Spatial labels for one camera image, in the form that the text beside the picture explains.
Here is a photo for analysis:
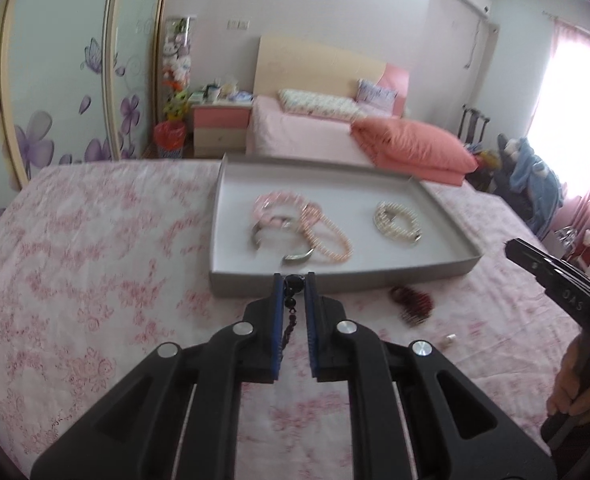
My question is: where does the orange folded duvet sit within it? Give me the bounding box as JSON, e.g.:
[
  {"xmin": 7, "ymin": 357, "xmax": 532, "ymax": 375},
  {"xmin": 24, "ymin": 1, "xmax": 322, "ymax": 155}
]
[{"xmin": 350, "ymin": 117, "xmax": 478, "ymax": 186}]

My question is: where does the dark red bead bracelet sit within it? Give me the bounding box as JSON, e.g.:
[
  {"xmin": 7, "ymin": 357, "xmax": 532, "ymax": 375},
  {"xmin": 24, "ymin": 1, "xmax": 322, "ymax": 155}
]
[{"xmin": 388, "ymin": 285, "xmax": 435, "ymax": 328}]

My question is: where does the black bead bracelet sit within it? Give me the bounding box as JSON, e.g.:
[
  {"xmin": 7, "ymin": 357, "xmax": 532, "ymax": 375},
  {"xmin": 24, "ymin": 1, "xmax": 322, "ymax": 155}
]
[{"xmin": 277, "ymin": 273, "xmax": 307, "ymax": 356}]

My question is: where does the pink crystal bead bracelet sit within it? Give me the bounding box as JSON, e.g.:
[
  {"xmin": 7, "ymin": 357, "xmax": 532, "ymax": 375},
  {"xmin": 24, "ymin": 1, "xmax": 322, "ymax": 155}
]
[{"xmin": 253, "ymin": 190, "xmax": 308, "ymax": 229}]

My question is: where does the lilac patterned pillow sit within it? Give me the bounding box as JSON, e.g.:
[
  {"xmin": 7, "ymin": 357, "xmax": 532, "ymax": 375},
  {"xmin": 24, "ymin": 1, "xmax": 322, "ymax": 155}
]
[{"xmin": 356, "ymin": 79, "xmax": 398, "ymax": 115}]

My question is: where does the floral white pillow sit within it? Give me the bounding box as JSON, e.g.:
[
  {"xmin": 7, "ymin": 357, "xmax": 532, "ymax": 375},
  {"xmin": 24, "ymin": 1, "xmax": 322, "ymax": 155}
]
[{"xmin": 278, "ymin": 89, "xmax": 365, "ymax": 122}]

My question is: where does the large pearl earring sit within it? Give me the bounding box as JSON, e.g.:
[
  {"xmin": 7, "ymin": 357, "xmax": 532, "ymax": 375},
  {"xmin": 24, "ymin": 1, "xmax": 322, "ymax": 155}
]
[{"xmin": 442, "ymin": 334, "xmax": 456, "ymax": 348}]

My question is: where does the floral sliding wardrobe door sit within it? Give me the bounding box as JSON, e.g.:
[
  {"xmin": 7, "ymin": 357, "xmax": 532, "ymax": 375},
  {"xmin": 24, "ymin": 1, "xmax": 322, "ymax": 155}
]
[{"xmin": 0, "ymin": 0, "xmax": 161, "ymax": 216}]

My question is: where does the black wooden chair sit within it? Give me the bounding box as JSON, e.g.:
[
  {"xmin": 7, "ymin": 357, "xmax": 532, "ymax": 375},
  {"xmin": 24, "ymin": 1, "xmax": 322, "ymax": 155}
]
[{"xmin": 456, "ymin": 104, "xmax": 490, "ymax": 145}]

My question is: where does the floral pink bedsheet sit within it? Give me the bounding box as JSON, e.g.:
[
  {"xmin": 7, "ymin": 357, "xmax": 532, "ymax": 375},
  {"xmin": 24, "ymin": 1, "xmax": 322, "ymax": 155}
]
[{"xmin": 0, "ymin": 162, "xmax": 577, "ymax": 474}]

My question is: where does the red trash bin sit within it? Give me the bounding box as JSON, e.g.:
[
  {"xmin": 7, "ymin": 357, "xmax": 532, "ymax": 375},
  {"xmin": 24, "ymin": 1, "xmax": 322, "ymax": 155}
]
[{"xmin": 153, "ymin": 120, "xmax": 187, "ymax": 159}]

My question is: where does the pink pearl bracelet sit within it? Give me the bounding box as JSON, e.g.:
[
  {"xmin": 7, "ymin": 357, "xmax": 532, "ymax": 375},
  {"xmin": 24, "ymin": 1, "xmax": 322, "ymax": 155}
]
[{"xmin": 297, "ymin": 201, "xmax": 353, "ymax": 265}]

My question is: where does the grey cardboard tray box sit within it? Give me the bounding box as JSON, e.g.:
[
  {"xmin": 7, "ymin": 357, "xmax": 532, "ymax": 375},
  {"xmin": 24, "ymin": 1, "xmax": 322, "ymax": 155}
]
[{"xmin": 209, "ymin": 155, "xmax": 482, "ymax": 297}]

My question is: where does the person right hand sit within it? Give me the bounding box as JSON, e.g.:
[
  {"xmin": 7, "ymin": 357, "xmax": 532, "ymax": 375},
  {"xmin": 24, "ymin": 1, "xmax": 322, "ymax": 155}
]
[{"xmin": 546, "ymin": 336, "xmax": 590, "ymax": 425}]

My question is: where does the white pearl necklace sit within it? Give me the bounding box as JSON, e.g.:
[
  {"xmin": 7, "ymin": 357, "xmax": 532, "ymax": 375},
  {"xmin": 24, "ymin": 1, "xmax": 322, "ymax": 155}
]
[{"xmin": 373, "ymin": 200, "xmax": 423, "ymax": 247}]

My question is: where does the clear tube of plush toys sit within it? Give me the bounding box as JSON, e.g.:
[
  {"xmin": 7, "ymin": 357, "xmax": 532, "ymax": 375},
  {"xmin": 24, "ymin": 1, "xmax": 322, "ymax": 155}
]
[{"xmin": 161, "ymin": 16, "xmax": 195, "ymax": 120}]

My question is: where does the silver cuff bracelet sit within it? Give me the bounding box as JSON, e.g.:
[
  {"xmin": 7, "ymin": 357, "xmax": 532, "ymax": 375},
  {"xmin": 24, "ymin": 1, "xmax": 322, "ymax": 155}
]
[{"xmin": 250, "ymin": 213, "xmax": 318, "ymax": 266}]

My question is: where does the white mug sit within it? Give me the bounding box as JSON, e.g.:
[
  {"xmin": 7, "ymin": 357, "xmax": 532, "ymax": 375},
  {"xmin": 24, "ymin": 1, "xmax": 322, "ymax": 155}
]
[{"xmin": 207, "ymin": 87, "xmax": 221, "ymax": 103}]

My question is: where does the blue plush robe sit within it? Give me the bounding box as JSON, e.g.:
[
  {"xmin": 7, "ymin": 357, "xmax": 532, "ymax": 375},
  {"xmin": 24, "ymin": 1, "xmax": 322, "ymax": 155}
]
[{"xmin": 493, "ymin": 133, "xmax": 564, "ymax": 240}]

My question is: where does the beige pink headboard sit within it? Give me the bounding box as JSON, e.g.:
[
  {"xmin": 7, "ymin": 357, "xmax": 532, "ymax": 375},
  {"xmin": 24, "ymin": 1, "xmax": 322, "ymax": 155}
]
[{"xmin": 253, "ymin": 35, "xmax": 410, "ymax": 116}]

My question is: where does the pink bedside table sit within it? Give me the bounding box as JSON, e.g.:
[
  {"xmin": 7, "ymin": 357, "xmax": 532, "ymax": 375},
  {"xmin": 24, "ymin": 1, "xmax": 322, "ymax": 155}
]
[{"xmin": 192, "ymin": 101, "xmax": 253, "ymax": 158}]

